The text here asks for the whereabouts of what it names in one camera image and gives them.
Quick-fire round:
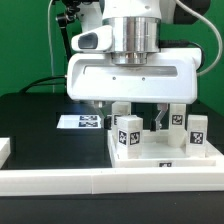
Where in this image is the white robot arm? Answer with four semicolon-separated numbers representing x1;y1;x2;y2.
67;0;204;131

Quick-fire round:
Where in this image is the white front fence bar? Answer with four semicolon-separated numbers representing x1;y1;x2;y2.
0;167;224;196

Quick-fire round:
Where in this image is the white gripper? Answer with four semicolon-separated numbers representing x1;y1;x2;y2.
67;48;201;132

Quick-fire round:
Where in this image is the black cable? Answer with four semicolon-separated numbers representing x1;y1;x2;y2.
19;75;68;94

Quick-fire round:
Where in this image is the white square table top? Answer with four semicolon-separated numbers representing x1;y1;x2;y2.
107;130;216;168

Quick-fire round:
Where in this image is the white fence bar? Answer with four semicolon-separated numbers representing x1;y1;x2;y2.
0;167;224;196
208;143;224;167
0;138;11;169

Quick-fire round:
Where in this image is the white left fence bar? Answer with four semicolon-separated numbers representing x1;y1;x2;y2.
0;138;11;169

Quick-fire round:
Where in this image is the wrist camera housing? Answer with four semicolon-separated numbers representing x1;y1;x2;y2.
71;25;113;52

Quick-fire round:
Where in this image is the white marker base plate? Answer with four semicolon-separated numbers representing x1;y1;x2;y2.
57;115;102;129

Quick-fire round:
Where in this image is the white cable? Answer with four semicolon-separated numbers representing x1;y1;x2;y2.
47;0;56;94

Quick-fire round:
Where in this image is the white right fence bar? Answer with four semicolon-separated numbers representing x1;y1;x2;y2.
208;143;224;167

